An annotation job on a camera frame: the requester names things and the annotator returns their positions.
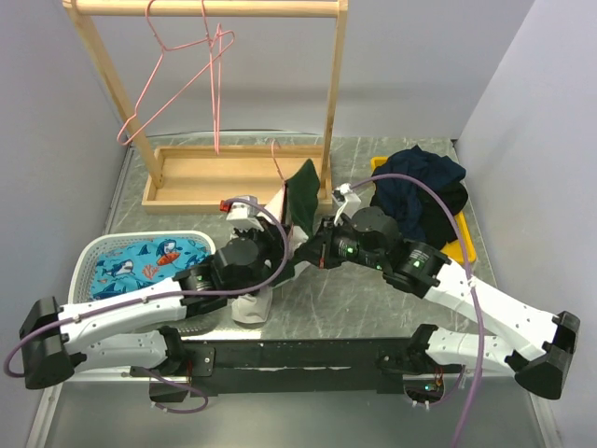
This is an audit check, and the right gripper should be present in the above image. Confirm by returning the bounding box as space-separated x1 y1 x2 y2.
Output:
296 215 386 271

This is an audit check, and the green and white t shirt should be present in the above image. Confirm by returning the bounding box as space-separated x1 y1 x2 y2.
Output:
231 160 320 325

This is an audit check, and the pink wire hanger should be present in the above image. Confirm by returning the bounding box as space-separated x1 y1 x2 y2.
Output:
115 0 236 146
270 139 293 262
201 1 224 156

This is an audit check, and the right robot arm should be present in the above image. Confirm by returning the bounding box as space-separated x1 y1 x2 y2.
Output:
294 207 580 400

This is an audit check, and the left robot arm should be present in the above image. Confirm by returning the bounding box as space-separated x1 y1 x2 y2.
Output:
19 217 290 390

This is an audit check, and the navy blue garment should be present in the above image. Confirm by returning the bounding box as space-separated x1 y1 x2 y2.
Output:
370 146 468 249

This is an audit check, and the black garment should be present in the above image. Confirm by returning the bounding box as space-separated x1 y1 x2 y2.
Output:
422 181 469 248

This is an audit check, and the yellow plastic tray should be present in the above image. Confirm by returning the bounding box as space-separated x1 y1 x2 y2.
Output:
369 156 478 265

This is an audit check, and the wooden clothes rack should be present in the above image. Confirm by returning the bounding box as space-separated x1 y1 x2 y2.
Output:
62 1 348 215

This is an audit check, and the blue shark print cloth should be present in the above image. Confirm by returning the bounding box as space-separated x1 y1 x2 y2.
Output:
90 235 214 301

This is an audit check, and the white plastic basket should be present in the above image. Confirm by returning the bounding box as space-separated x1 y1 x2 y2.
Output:
59 231 215 319

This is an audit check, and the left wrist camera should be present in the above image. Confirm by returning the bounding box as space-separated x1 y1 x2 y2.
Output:
220 195 263 231

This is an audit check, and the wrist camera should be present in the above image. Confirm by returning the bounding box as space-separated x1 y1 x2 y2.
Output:
220 195 263 231
332 183 361 226

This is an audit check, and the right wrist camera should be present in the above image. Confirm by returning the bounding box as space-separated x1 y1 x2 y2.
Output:
332 183 361 226

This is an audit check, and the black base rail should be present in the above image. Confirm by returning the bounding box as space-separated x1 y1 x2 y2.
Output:
129 335 463 405

